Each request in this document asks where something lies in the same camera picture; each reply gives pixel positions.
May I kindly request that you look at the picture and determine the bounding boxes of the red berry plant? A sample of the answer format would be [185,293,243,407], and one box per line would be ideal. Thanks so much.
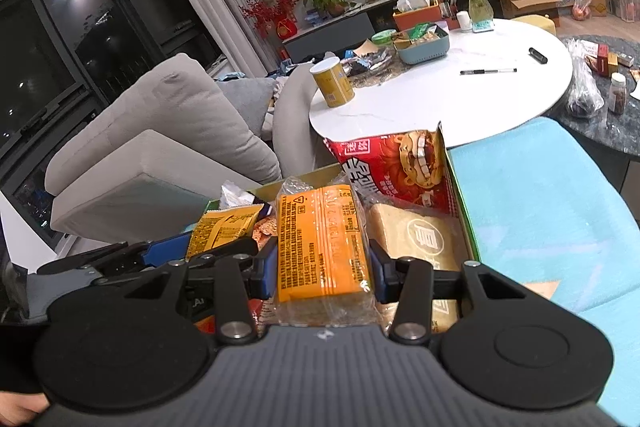
[239,0,302,41]

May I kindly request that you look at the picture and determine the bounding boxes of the yellow and red snack packet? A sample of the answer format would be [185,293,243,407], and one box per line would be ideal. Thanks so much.
[185,202,266,264]

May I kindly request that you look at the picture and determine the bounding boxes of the person's left hand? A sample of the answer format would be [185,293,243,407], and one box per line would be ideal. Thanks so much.
[0,393,49,426]

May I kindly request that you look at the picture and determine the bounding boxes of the plastic bag with dark contents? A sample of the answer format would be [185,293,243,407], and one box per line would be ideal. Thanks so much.
[566,39,607,118]

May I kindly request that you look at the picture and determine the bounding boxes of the clear storage box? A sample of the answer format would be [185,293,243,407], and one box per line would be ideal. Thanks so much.
[607,0,640,21]

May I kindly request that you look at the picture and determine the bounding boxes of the green cardboard box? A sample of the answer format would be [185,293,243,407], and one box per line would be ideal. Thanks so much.
[200,147,482,338]

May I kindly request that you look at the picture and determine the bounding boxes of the orange bread packet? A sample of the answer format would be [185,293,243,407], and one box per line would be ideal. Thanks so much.
[275,177,376,328]

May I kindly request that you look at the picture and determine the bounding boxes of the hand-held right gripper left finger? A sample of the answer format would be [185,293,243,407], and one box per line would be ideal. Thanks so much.
[122,239,278,344]

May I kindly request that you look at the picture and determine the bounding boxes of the orange tissue box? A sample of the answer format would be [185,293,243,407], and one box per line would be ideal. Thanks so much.
[392,0,442,30]

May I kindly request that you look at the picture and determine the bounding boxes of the grey sofa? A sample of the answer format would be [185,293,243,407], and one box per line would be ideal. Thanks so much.
[44,53,322,254]

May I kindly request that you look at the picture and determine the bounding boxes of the white round table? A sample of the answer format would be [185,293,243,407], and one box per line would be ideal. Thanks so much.
[308,19,574,151]

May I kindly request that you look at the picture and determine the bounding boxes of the clear round biscuit packet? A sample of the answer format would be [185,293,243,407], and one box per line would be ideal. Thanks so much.
[250,214,279,254]

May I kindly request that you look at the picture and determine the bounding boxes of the white and green crinkled packet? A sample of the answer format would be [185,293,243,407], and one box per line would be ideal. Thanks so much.
[207,179,257,210]

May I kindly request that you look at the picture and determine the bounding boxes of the yellow stool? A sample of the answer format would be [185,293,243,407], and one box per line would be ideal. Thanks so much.
[509,14,558,39]

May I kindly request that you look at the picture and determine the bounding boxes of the brown jar with white lid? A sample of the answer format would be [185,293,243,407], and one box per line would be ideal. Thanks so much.
[607,72,629,116]

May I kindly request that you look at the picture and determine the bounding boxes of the dark television cabinet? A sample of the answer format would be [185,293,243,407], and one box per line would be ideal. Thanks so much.
[282,0,592,64]

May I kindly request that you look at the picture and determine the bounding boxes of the dark glass sliding door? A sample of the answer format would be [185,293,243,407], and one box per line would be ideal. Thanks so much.
[0,0,227,249]

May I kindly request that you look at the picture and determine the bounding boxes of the red checkered-edge snack packet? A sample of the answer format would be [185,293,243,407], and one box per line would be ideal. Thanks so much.
[322,122,452,216]

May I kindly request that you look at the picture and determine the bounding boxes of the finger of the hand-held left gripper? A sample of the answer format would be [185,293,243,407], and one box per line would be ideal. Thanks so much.
[188,239,259,269]
[37,233,194,277]

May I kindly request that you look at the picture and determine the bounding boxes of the pale sliced bread packet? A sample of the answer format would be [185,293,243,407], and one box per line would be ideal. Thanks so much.
[367,202,474,334]

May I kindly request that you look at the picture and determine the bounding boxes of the dark marble round table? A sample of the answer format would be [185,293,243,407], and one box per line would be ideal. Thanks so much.
[544,34,640,158]

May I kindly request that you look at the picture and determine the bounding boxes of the pile of dark snack wrappers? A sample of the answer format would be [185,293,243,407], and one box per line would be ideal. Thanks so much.
[342,46,402,86]

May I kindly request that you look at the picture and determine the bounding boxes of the gold cylindrical can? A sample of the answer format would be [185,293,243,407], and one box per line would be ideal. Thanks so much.
[309,57,356,109]

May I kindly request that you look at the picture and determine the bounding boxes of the small red box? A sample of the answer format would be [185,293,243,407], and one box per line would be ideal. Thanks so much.
[596,42,621,78]

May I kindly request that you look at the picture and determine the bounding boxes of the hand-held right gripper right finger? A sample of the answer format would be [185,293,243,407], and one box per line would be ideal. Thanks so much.
[370,241,521,344]

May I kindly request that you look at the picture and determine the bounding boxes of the open cardboard box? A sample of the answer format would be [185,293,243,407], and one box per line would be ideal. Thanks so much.
[492,0,564,21]

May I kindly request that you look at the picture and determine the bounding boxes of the blue snack tray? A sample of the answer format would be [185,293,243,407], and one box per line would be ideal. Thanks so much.
[394,24,451,66]

